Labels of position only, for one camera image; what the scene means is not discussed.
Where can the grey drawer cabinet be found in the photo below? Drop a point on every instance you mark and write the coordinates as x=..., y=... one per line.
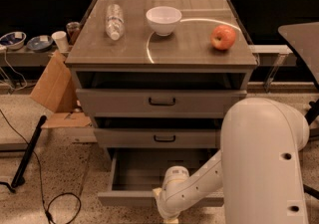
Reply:
x=143, y=60

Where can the black pole left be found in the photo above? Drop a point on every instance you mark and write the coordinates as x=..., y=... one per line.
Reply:
x=18, y=179

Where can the clear plastic water bottle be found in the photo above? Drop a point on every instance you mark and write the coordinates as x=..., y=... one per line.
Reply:
x=115, y=24

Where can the dark round side table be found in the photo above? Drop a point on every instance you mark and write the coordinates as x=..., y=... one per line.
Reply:
x=303, y=40

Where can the white paper cup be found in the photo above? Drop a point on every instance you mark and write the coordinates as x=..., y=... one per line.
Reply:
x=61, y=41

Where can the cardboard box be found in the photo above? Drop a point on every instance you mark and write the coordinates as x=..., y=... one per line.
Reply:
x=55, y=89

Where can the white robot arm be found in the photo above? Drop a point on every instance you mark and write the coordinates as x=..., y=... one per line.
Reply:
x=257, y=167

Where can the flat cardboard piece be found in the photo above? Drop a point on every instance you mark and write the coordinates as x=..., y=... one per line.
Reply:
x=67, y=120

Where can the red apple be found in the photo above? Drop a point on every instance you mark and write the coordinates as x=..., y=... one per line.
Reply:
x=222, y=37

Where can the blue bowl right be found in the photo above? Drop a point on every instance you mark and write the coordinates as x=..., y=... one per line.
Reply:
x=40, y=43

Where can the white bowl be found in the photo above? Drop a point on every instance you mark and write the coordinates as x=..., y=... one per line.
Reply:
x=163, y=19

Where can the black caster foot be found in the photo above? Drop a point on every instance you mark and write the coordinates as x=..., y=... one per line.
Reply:
x=312, y=192

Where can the blue bowl left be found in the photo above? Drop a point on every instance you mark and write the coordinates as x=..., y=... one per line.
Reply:
x=13, y=40

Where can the brown glass jar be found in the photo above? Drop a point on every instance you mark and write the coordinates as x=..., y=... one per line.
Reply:
x=73, y=30

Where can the blue bowl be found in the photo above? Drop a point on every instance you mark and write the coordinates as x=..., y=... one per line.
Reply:
x=40, y=43
x=13, y=40

